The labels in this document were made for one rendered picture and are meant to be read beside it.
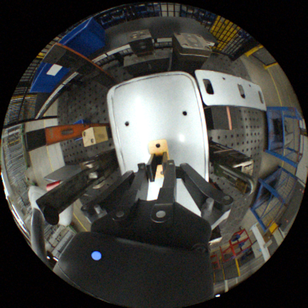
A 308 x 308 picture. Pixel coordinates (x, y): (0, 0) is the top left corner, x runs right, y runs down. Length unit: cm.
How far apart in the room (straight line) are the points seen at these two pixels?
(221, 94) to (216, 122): 8
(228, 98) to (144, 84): 21
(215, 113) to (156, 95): 15
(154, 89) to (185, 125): 11
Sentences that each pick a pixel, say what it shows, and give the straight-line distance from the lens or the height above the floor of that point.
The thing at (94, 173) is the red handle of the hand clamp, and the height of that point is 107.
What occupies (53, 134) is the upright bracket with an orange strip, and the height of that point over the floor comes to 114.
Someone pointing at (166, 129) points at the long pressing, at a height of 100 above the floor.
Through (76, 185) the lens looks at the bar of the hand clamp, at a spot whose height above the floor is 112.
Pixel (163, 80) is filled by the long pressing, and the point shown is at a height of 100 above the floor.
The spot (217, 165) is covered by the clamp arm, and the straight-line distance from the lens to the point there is 28.
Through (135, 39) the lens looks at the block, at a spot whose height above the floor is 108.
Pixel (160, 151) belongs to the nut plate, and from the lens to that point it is 22.
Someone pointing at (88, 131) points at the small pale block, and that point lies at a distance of 22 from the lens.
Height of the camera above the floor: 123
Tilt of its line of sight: 74 degrees down
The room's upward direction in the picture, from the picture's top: 161 degrees counter-clockwise
